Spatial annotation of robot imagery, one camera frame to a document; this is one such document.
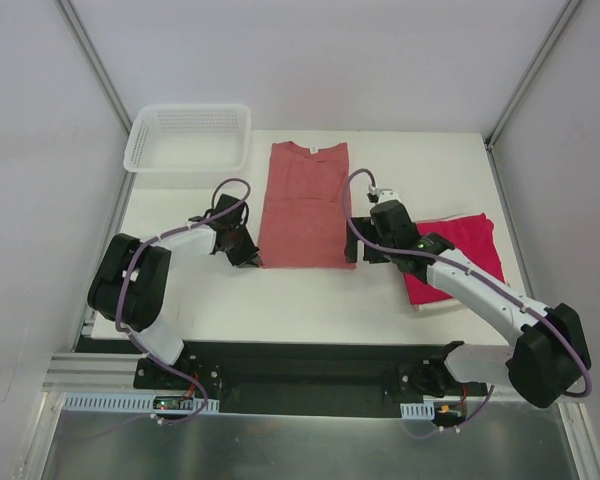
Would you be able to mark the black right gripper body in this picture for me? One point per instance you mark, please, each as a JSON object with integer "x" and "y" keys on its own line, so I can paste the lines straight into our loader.
{"x": 366, "y": 239}

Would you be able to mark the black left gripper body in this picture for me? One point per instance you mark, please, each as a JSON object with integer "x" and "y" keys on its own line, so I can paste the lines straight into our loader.
{"x": 241, "y": 247}

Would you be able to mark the salmon pink polo shirt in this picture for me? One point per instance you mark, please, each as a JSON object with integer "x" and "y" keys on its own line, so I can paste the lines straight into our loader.
{"x": 303, "y": 223}

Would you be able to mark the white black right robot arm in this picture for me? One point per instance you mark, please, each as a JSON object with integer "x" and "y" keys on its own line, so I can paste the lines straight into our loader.
{"x": 546, "y": 356}

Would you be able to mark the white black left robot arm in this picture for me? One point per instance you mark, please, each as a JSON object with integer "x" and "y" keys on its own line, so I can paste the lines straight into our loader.
{"x": 130, "y": 283}

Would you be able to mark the white perforated plastic basket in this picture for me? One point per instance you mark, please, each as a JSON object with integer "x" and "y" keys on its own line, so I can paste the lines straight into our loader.
{"x": 189, "y": 138}

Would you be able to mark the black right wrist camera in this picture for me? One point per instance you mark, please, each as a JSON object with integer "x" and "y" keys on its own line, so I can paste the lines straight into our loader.
{"x": 393, "y": 224}

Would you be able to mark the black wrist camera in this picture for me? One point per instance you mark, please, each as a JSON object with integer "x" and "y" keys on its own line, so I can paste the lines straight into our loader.
{"x": 231, "y": 211}
{"x": 393, "y": 224}

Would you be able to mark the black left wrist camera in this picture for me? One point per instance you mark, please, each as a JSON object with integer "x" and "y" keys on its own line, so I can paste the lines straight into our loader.
{"x": 231, "y": 211}

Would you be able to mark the right white slotted cable duct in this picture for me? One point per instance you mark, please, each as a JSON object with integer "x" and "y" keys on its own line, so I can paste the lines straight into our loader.
{"x": 424, "y": 411}

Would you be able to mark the white slotted cable duct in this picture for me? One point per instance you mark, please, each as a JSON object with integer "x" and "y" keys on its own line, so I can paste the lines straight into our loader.
{"x": 137, "y": 403}
{"x": 424, "y": 411}

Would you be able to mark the aluminium front frame rail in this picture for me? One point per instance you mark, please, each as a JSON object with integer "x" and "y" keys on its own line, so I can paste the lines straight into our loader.
{"x": 113, "y": 372}

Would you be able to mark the left white slotted cable duct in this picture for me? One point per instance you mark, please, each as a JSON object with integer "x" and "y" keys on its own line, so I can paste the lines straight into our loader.
{"x": 137, "y": 403}

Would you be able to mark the left aluminium corner post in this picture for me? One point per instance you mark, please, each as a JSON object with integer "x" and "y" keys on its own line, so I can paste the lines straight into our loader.
{"x": 78, "y": 30}

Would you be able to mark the aluminium corner post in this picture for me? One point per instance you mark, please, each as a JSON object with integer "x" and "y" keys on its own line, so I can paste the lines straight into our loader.
{"x": 552, "y": 38}
{"x": 78, "y": 30}

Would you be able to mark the right aluminium corner post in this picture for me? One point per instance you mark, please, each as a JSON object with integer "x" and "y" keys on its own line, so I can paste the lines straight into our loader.
{"x": 552, "y": 38}

